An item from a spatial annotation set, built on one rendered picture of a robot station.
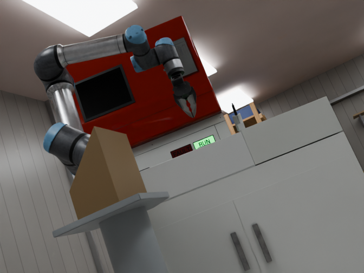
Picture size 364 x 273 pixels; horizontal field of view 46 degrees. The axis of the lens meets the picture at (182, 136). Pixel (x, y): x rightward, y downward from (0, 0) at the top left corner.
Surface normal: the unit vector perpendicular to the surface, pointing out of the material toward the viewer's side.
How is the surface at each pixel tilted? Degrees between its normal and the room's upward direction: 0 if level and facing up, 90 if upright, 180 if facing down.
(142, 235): 90
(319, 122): 90
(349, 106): 90
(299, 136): 90
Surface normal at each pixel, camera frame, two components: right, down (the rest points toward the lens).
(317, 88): -0.37, -0.10
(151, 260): 0.51, -0.39
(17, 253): 0.86, -0.41
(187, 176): -0.12, -0.20
